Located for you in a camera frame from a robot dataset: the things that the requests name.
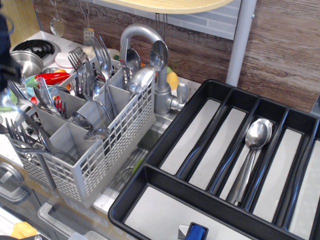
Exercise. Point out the big steel spoon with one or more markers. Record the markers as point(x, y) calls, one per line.
point(5, 100)

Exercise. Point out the pink white scrub pad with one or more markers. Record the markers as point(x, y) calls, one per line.
point(61, 59)

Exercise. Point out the small spoon front compartment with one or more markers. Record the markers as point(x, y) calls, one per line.
point(81, 121)

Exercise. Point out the small spoon over rim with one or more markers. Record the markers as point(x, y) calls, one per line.
point(95, 135)

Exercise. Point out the large spoon bowl leaning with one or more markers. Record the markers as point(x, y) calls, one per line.
point(141, 79)

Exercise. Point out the black cutlery tray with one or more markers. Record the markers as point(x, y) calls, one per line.
point(187, 176)

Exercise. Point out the forks bundle left end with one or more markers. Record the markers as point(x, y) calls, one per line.
point(17, 133)

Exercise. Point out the top spoon in tray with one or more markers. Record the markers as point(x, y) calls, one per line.
point(256, 137)

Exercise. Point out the spoon in back compartment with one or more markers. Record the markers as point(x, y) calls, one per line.
point(133, 60)

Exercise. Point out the fork in back compartment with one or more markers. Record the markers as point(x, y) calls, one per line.
point(123, 62)

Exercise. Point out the hanging small grater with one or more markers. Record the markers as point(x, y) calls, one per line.
point(88, 31)

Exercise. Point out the grey plastic cutlery basket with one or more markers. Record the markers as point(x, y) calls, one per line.
point(96, 163)

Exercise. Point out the light wooden shelf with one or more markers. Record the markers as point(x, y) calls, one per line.
point(171, 6)

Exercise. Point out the large spoon by faucet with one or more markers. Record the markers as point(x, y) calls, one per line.
point(158, 56)

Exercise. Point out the teal toy bowl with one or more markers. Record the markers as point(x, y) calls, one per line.
point(31, 82)

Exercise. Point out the stainless steel pot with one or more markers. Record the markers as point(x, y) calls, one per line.
point(31, 64)

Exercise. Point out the black stove burner coil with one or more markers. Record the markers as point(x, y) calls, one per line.
point(39, 47)

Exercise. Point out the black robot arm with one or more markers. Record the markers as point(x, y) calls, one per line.
point(5, 43)

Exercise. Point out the forks in middle compartment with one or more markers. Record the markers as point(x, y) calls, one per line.
point(42, 94)

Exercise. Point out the yellow toy corn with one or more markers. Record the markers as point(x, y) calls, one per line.
point(173, 80)

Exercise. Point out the silver kitchen faucet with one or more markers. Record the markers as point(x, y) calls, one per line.
point(164, 101)

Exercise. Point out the hanging metal strainer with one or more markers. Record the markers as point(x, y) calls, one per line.
point(57, 26)

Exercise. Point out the blue object at tray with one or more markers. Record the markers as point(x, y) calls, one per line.
point(196, 232)

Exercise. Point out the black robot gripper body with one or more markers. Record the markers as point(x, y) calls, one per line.
point(10, 71)

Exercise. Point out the yellow toy bottom left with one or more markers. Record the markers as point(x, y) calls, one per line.
point(23, 230)

